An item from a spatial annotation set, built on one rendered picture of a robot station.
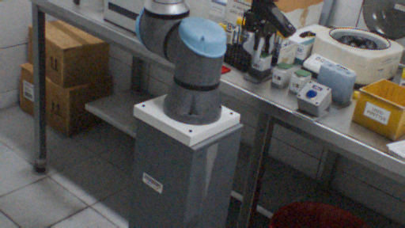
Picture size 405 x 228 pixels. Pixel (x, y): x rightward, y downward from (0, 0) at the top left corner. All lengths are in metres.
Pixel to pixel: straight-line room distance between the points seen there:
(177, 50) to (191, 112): 0.16
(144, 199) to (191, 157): 0.25
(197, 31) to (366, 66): 0.67
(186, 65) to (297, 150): 1.23
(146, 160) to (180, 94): 0.21
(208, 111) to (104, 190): 1.36
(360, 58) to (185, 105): 0.66
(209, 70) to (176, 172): 0.27
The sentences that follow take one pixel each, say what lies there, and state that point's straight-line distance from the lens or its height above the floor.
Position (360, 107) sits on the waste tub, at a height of 0.93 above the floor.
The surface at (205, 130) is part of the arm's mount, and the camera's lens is 1.36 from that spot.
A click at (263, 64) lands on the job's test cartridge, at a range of 1.72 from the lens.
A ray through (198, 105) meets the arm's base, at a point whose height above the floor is 0.95.
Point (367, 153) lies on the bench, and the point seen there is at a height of 0.86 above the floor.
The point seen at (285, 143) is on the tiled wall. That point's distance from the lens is 2.51.
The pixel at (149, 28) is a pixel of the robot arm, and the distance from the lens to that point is 1.42.
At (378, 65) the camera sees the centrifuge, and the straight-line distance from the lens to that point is 1.84.
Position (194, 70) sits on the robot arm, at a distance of 1.33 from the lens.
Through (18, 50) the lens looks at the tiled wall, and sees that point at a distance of 3.26.
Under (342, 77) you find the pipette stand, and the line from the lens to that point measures 1.65.
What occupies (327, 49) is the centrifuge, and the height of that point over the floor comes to 0.96.
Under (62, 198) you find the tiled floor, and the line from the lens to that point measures 2.61.
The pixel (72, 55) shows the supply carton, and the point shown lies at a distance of 2.89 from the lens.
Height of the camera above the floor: 1.56
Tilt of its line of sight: 28 degrees down
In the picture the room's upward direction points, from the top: 8 degrees clockwise
